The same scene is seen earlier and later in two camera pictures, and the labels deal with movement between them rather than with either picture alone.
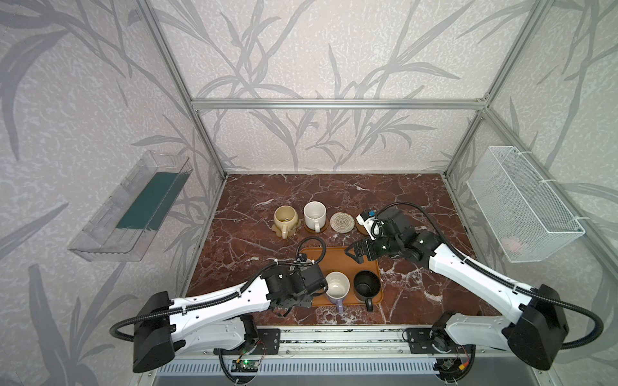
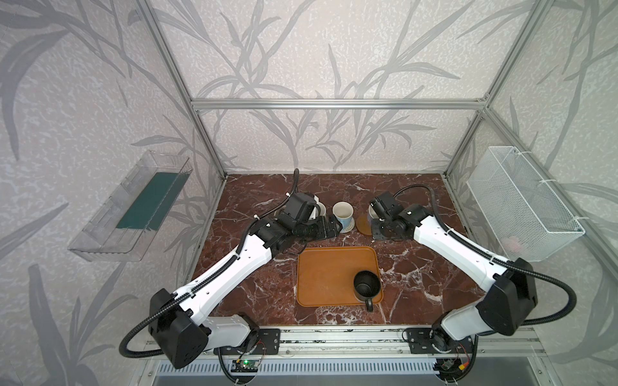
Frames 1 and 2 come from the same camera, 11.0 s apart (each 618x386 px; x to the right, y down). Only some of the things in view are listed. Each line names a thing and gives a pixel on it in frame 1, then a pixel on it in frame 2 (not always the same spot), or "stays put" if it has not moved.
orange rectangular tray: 335,259 stays put
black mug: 367,285 stays put
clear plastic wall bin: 133,211 stays put
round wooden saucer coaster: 360,227 stays put
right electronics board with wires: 453,368 stays put
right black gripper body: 369,248 → 375,229
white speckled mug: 315,215 stays put
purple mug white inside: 338,288 → 371,215
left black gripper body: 294,299 → 326,227
